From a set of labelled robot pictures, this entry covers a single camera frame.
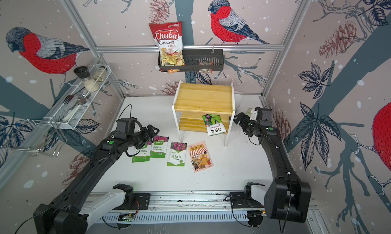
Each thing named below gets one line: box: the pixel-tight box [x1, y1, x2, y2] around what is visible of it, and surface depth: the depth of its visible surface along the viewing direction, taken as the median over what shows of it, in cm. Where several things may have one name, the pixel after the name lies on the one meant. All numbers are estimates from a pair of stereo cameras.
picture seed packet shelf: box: [187, 140, 214, 173], surface depth 90 cm
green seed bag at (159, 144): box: [149, 135, 170, 159], surface depth 94 cm
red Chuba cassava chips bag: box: [148, 21, 186, 75], surface depth 85 cm
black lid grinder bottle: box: [73, 66, 100, 93], surface depth 76 cm
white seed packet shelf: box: [201, 113, 227, 137], surface depth 85 cm
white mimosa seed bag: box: [166, 141, 188, 167], surface depth 91 cm
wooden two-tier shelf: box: [171, 79, 236, 147], surface depth 76 cm
